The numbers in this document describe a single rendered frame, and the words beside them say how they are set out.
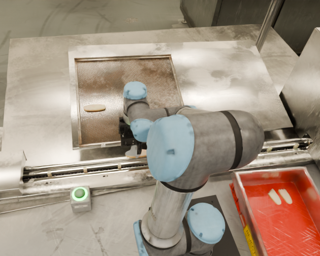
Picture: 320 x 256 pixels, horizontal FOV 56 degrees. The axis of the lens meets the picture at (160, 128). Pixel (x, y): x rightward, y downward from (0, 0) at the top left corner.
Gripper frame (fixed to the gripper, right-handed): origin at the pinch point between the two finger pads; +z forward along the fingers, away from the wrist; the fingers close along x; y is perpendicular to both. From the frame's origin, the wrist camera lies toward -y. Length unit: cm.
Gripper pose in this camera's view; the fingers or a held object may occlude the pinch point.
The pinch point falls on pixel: (137, 151)
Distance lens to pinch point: 123.7
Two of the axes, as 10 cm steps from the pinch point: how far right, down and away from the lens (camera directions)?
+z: -1.0, 6.4, 7.6
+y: -9.7, 1.0, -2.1
